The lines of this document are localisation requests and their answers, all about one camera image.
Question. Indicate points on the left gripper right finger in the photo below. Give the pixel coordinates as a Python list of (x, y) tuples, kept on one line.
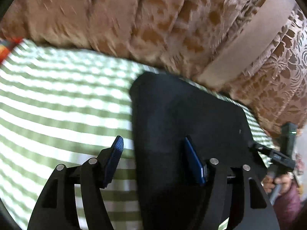
[(229, 188)]

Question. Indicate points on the black pants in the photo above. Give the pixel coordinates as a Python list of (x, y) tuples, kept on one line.
[(165, 110)]

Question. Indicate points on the maroon sleeve forearm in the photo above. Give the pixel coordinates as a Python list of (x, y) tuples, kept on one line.
[(287, 207)]

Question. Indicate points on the person's right hand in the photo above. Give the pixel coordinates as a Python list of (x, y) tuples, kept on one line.
[(269, 183)]

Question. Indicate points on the floral cream quilt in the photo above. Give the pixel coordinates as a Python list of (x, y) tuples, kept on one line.
[(299, 156)]

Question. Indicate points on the green white checkered bedsheet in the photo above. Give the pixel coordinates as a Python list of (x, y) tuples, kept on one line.
[(63, 106)]

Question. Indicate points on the beige curtain tie band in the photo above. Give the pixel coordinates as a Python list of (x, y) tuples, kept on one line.
[(249, 44)]

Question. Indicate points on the colourful plaid pillow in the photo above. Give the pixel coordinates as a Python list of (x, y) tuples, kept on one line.
[(7, 45)]

